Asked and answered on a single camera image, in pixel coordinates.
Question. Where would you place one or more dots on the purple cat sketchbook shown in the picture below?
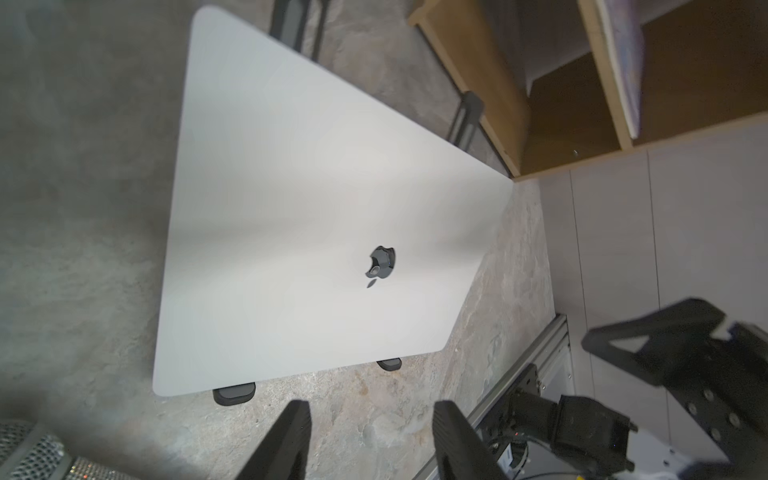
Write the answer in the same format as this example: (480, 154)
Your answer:
(621, 26)

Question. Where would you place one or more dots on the silver laptop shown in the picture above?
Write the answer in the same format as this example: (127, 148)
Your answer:
(311, 226)

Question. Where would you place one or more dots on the glass tube of beads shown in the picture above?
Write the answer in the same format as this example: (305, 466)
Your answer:
(32, 451)

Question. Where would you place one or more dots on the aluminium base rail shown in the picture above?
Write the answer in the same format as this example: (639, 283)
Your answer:
(544, 368)

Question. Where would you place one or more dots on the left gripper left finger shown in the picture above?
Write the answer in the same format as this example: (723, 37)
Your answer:
(283, 452)

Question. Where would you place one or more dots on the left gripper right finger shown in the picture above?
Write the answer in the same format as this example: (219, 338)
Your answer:
(460, 453)

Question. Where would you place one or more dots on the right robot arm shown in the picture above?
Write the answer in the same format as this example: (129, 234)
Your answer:
(579, 430)

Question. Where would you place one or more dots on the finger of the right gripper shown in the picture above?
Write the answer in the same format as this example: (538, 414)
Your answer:
(668, 347)

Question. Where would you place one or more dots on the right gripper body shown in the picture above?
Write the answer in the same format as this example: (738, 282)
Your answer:
(724, 390)

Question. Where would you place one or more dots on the wooden shelf unit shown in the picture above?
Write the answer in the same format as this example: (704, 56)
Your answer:
(704, 71)

